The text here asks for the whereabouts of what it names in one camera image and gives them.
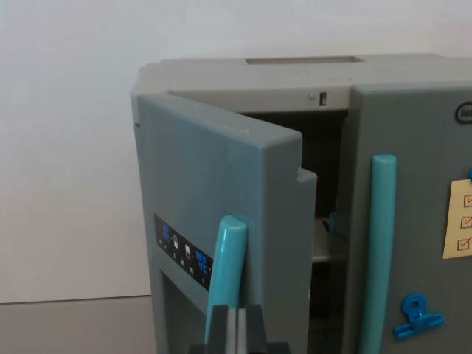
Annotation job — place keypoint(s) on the grey fridge door with magnets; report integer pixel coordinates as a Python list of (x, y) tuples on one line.
[(420, 147)]

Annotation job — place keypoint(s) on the blue clip magnet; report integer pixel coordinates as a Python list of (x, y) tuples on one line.
[(420, 321)]

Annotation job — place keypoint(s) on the black temperature display panel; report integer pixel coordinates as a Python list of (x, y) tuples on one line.
[(184, 254)]

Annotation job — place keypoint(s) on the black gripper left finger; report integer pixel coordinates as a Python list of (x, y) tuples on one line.
[(220, 326)]

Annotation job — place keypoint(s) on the grey toy fridge cabinet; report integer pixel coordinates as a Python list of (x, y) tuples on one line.
[(206, 77)]

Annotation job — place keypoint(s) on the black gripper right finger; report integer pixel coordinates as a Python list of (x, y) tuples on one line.
[(254, 326)]

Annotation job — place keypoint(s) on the yellow checklist note sticker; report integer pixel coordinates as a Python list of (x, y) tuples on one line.
[(455, 221)]

